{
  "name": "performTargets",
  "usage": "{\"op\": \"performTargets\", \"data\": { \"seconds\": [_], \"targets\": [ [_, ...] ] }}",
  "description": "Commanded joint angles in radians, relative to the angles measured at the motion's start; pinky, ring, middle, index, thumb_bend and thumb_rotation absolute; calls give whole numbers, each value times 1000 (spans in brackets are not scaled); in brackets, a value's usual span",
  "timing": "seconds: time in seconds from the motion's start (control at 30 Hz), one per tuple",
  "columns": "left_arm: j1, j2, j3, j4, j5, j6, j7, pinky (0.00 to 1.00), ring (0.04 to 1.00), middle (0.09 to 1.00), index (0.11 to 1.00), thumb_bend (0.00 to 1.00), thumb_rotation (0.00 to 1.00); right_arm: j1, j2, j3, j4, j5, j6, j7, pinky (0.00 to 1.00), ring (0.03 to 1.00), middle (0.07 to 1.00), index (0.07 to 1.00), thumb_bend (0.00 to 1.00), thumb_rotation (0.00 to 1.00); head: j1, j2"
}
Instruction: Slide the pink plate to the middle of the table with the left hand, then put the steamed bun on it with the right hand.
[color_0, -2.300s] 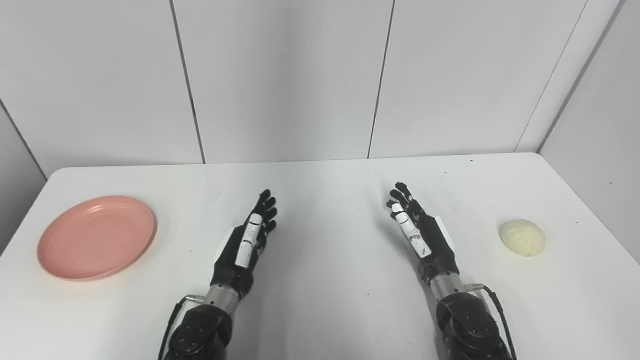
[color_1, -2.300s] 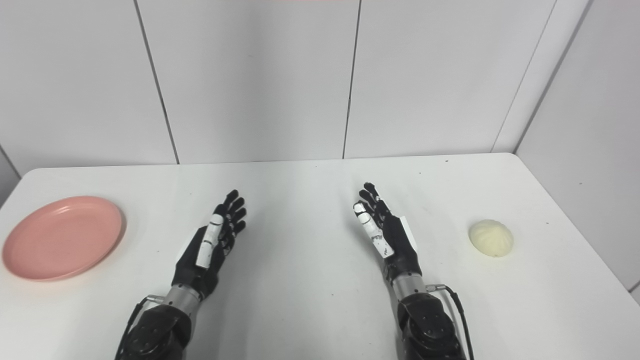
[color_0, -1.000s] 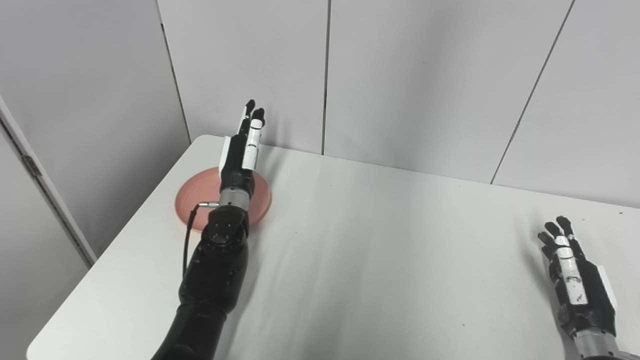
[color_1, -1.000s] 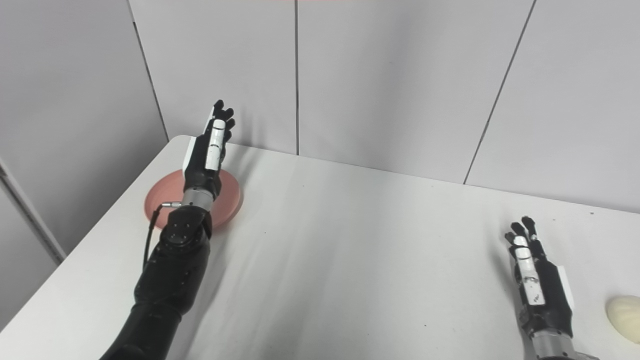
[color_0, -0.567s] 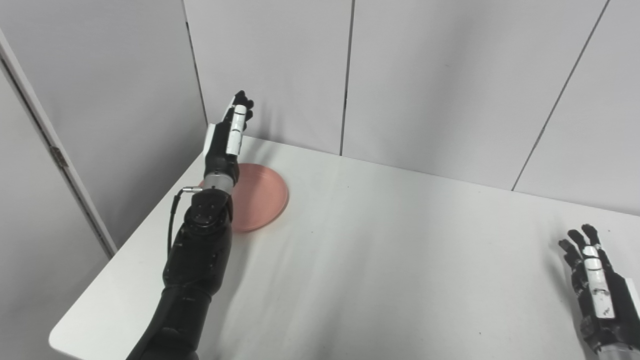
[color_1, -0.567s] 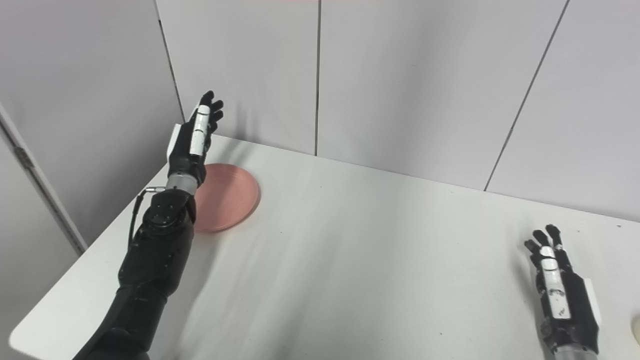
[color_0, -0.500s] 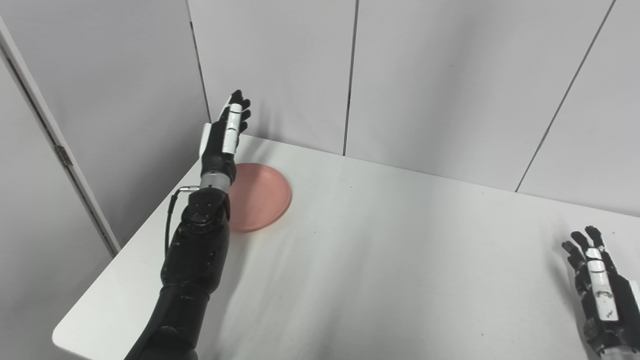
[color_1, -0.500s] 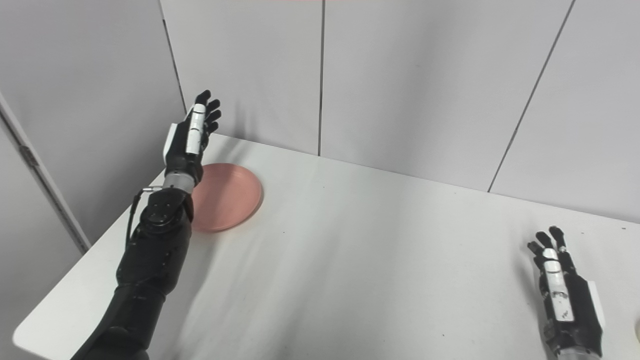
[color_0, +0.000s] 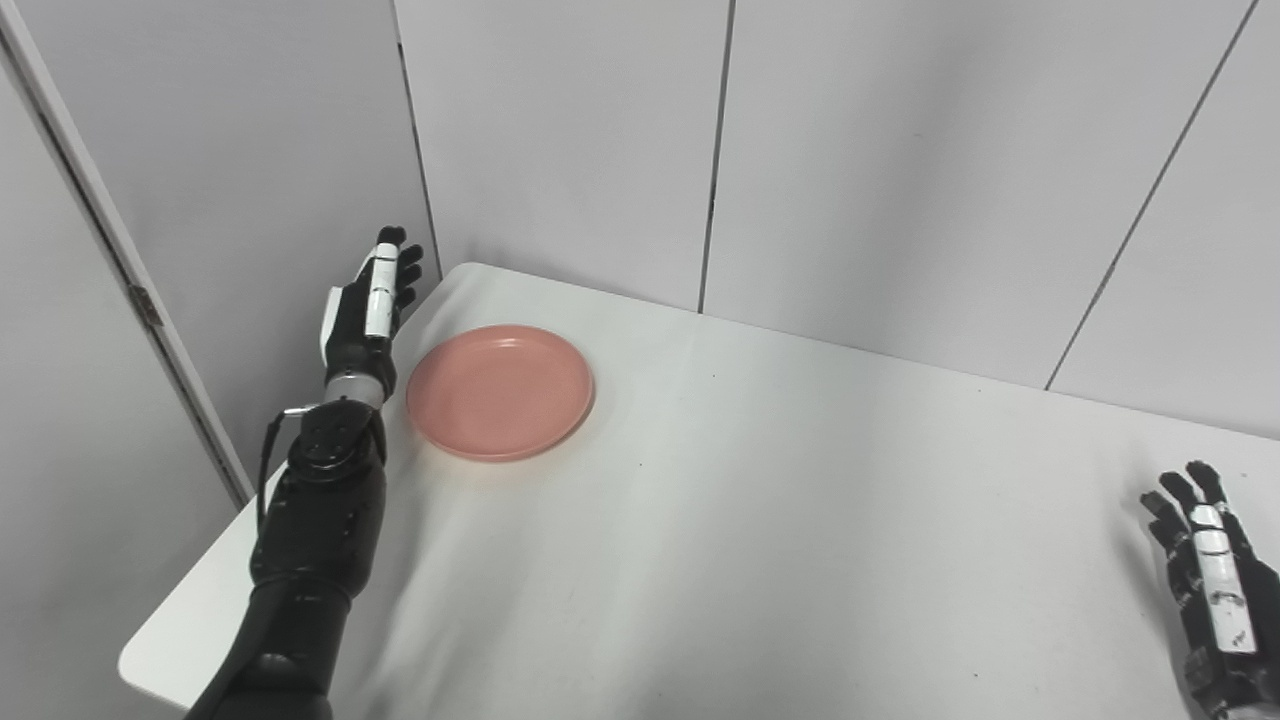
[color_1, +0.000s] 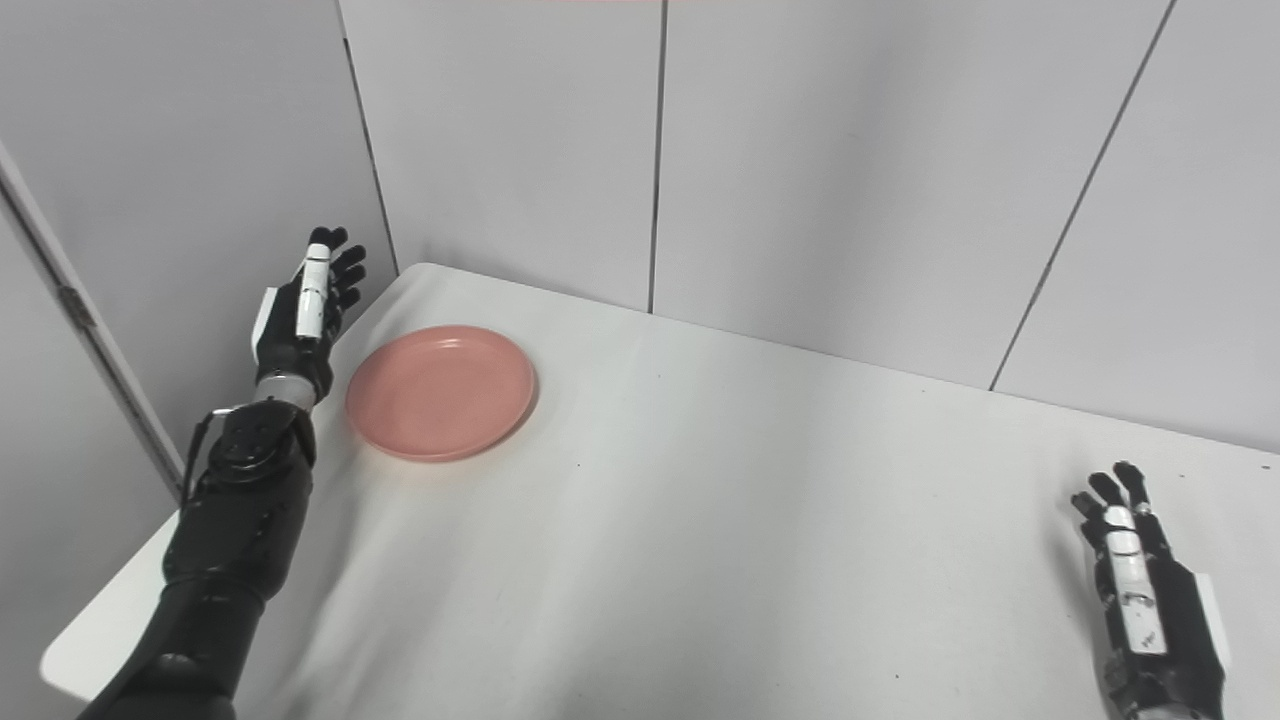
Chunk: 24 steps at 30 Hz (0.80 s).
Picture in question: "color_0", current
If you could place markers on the pink round plate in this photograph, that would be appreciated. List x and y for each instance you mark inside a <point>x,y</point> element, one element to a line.
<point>500,392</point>

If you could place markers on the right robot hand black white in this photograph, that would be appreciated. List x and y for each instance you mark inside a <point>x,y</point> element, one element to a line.
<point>1215,600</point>

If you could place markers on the metal door hinge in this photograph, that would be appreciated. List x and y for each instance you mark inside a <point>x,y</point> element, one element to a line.
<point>146,305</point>

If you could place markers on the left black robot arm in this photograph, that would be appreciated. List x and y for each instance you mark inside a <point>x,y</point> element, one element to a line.
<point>300,560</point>

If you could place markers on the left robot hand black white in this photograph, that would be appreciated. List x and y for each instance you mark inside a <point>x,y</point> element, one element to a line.
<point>368,320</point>

